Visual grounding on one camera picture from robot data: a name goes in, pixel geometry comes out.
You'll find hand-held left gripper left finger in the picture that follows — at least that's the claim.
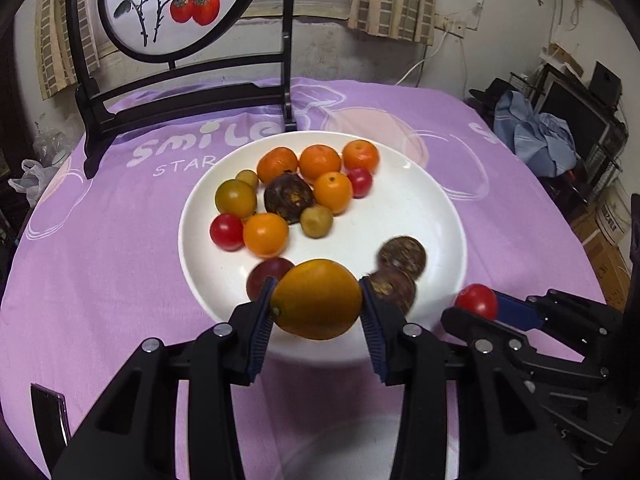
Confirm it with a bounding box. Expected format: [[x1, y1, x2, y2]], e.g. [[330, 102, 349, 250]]
[[52, 276, 278, 480]]

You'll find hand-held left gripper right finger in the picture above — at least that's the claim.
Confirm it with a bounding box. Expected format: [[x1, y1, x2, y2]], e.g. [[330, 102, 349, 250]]
[[357, 277, 581, 480]]

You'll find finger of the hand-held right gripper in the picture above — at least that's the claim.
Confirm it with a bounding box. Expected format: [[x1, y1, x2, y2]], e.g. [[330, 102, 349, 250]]
[[492, 290, 566, 332], [440, 306, 606, 391]]

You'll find red cherry tomato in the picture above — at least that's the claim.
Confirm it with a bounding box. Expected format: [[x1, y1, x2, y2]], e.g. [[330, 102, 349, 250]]
[[209, 213, 245, 251], [454, 284, 499, 322], [346, 167, 374, 199]]

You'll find yellow orange oval tomato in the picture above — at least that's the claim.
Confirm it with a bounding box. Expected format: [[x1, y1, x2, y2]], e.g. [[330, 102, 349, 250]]
[[270, 258, 364, 342]]

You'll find orange cherry tomato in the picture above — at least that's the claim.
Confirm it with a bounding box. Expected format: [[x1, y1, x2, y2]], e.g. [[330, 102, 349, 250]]
[[313, 171, 354, 215], [243, 213, 289, 256], [342, 139, 380, 172]]

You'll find green yellow tomato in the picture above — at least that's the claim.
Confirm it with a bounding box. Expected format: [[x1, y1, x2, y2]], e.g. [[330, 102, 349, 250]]
[[215, 179, 258, 219]]

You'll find large dark passion fruit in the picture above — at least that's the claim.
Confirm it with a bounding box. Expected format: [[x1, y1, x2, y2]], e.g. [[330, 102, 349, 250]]
[[263, 172, 316, 225]]

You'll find white oval plate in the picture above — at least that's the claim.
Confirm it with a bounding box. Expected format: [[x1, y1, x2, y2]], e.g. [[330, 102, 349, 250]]
[[178, 131, 468, 365]]

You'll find orange mandarin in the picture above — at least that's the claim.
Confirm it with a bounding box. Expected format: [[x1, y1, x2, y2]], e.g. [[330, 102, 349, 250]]
[[256, 147, 299, 184], [298, 144, 343, 181]]

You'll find dark purple tomato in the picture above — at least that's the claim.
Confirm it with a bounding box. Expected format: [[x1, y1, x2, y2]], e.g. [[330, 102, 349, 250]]
[[246, 257, 296, 301]]

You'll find brown cardboard box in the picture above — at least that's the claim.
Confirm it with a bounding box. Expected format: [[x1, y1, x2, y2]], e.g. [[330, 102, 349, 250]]
[[570, 195, 633, 311]]

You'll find purple printed tablecloth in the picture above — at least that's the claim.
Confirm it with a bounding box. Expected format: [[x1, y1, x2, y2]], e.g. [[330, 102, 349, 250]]
[[0, 77, 626, 480]]

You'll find light blue cloth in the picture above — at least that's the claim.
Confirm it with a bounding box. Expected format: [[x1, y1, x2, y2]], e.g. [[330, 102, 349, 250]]
[[492, 90, 578, 178]]

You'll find black monitor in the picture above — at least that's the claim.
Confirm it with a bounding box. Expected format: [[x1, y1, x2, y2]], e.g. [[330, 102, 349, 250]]
[[537, 77, 613, 161]]

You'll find black hat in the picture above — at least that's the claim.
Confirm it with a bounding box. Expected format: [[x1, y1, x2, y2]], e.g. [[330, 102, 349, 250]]
[[467, 77, 516, 111]]

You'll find black smartphone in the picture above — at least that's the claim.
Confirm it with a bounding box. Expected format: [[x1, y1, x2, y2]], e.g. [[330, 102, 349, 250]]
[[30, 382, 68, 463]]

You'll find black speaker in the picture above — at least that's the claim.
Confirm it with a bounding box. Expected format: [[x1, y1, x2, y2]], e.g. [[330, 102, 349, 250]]
[[590, 60, 623, 108]]

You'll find white plastic bag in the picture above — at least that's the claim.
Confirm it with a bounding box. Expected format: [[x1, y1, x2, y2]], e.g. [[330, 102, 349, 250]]
[[7, 159, 63, 206]]

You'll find persimmon painting table screen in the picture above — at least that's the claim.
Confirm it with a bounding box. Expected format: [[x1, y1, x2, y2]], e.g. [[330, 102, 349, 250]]
[[65, 0, 301, 181]]

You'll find beige checked curtain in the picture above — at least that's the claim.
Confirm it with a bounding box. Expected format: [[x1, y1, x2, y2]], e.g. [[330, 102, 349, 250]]
[[347, 0, 438, 46], [35, 0, 101, 101]]

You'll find white power cable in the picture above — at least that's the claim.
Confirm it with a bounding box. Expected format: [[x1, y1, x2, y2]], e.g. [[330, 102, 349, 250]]
[[397, 30, 448, 88]]

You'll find white wall socket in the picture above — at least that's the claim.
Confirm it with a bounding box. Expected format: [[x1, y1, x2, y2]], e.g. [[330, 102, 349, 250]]
[[435, 15, 468, 38]]

